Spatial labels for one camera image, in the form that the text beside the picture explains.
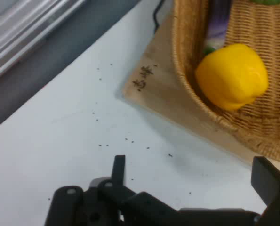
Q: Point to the yellow bell pepper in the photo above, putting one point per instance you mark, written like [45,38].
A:
[231,75]

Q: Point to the woven wicker basket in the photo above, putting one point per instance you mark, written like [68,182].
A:
[259,28]

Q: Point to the purple eggplant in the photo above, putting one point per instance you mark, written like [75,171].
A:
[218,23]

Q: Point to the horizontal aluminium frame rail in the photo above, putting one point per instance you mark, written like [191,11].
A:
[24,28]

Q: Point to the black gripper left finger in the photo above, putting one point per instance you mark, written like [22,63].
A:
[88,207]

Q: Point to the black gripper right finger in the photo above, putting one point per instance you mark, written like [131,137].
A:
[269,183]

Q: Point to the green bell pepper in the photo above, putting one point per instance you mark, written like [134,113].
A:
[266,1]

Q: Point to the bamboo cutting board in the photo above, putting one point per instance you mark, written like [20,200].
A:
[158,94]

